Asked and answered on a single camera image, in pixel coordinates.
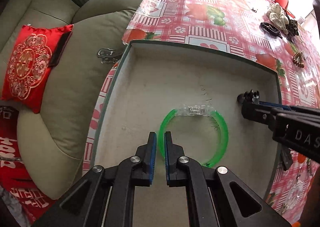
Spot red embroidered cushion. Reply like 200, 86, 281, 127
1, 24, 74, 114

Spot green translucent bangle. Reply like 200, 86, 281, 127
158, 105, 229, 167

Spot black beaded bracelet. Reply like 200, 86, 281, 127
259, 21, 283, 39

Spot metal tablecloth clip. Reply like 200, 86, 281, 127
97, 48, 124, 64

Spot white polka dot scrunchie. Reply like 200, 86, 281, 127
266, 3, 289, 35

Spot beige green sofa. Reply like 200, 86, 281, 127
1, 0, 143, 199

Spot red printed fabric bag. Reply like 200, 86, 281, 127
1, 106, 56, 226

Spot dark leopard scrunchie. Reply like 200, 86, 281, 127
285, 13, 299, 43

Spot brown spiral hair tie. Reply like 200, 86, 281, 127
292, 51, 306, 69

